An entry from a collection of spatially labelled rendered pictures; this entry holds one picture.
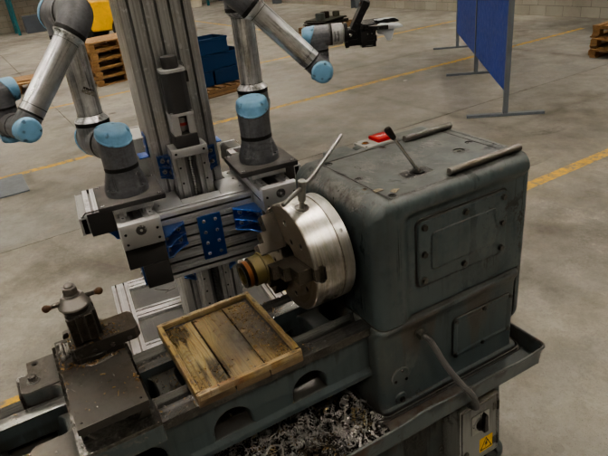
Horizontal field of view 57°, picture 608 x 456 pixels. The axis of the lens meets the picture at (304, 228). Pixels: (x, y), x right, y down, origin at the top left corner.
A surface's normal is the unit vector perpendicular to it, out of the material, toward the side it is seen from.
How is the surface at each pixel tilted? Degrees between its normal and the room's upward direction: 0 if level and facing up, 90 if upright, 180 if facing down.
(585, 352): 0
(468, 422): 88
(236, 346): 0
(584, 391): 0
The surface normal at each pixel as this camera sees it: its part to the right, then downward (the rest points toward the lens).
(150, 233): 0.40, 0.38
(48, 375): -0.10, -0.89
